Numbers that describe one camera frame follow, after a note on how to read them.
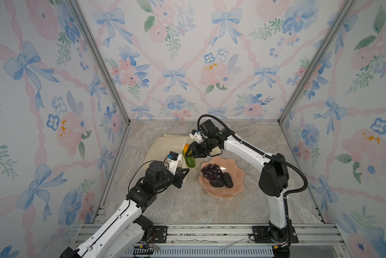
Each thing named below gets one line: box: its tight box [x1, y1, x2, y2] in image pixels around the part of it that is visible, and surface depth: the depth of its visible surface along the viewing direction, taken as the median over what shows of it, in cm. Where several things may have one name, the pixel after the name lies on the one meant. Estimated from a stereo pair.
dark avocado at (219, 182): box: [209, 175, 225, 188], surface depth 87 cm
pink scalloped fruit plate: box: [198, 155, 245, 199], surface depth 89 cm
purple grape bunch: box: [200, 163, 223, 181], surface depth 89 cm
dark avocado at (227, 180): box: [222, 172, 234, 189], surface depth 88 cm
